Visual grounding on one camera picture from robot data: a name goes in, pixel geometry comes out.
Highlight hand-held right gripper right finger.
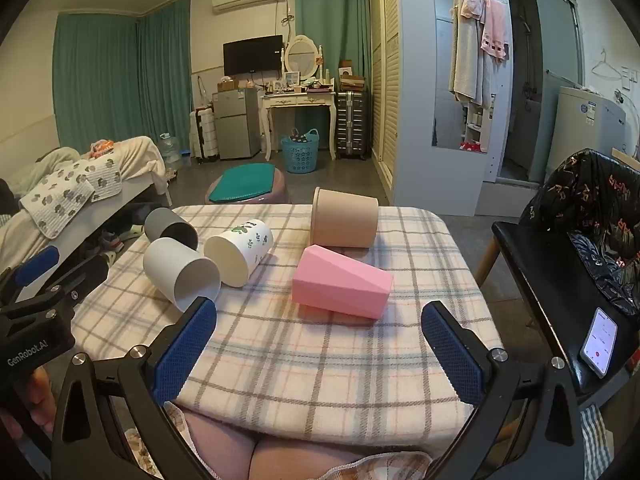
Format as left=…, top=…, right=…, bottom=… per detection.
left=421, top=301, right=587, bottom=480

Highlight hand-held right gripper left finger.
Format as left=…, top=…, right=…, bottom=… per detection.
left=50, top=296, right=221, bottom=480

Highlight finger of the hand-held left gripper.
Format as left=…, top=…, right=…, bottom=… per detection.
left=27, top=255, right=111, bottom=313
left=0, top=245, right=64, bottom=307

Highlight pink faceted cup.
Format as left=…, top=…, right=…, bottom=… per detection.
left=291, top=245, right=394, bottom=320

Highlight light grey cup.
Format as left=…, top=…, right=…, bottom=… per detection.
left=143, top=237, right=222, bottom=312

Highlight dark grey cup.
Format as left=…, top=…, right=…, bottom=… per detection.
left=144, top=207, right=200, bottom=251

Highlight white cup with green print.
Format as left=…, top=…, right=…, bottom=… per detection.
left=203, top=218, right=275, bottom=288

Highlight beige cup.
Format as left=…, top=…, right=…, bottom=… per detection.
left=310, top=187, right=379, bottom=249

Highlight person's left hand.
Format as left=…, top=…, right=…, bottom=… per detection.
left=0, top=367, right=57, bottom=442

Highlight shoes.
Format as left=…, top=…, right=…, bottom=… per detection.
left=82, top=227, right=146, bottom=263

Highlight leaf print blanket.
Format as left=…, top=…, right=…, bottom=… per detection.
left=19, top=157, right=124, bottom=240

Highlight person's legs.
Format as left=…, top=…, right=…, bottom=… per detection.
left=125, top=400, right=436, bottom=480

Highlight black chair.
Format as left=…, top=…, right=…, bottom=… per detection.
left=475, top=147, right=640, bottom=411

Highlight plaid tablecloth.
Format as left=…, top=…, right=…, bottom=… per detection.
left=70, top=203, right=504, bottom=444

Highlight bed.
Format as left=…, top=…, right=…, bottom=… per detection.
left=0, top=135, right=174, bottom=273

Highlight smartphone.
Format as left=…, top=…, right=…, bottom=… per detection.
left=579, top=307, right=619, bottom=379

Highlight clear water jug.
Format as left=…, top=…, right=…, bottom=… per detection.
left=158, top=132, right=182, bottom=165

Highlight blue checked cloth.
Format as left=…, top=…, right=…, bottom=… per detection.
left=580, top=404, right=610, bottom=480

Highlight green mat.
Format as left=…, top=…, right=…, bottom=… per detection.
left=209, top=163, right=277, bottom=201

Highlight beige suitcase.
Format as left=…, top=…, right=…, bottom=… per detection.
left=189, top=106, right=221, bottom=164

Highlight black floral garment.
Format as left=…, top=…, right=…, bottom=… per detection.
left=517, top=147, right=640, bottom=318

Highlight wide green curtain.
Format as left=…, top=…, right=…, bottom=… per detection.
left=52, top=0, right=192, bottom=152

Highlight small grey fridge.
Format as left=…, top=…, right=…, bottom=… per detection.
left=214, top=87, right=264, bottom=161

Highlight blue laundry basket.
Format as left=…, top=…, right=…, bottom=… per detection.
left=280, top=128, right=320, bottom=175

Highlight dark ribbed suitcase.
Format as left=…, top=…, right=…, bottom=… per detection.
left=334, top=90, right=372, bottom=161

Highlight white washing machine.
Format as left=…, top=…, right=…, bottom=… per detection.
left=544, top=85, right=640, bottom=187

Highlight white vanity table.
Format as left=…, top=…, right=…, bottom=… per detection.
left=260, top=90, right=337, bottom=161

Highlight black television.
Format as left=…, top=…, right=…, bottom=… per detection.
left=223, top=35, right=284, bottom=77

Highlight white louvred wardrobe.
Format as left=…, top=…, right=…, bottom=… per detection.
left=367, top=0, right=505, bottom=218

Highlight beige towel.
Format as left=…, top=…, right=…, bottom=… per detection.
left=449, top=0, right=496, bottom=105

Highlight cardboard box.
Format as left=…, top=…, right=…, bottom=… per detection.
left=337, top=60, right=369, bottom=92

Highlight oval vanity mirror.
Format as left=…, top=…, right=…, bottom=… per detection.
left=283, top=35, right=324, bottom=82

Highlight glass bathroom door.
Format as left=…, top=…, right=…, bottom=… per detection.
left=501, top=0, right=586, bottom=182

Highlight pink towel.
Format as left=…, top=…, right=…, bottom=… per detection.
left=480, top=0, right=511, bottom=63

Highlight narrow green curtain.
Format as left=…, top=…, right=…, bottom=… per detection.
left=294, top=0, right=374, bottom=92

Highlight tall wall mirror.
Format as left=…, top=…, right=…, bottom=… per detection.
left=431, top=0, right=512, bottom=154

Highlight white wire hanger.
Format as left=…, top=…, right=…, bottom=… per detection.
left=592, top=49, right=622, bottom=81

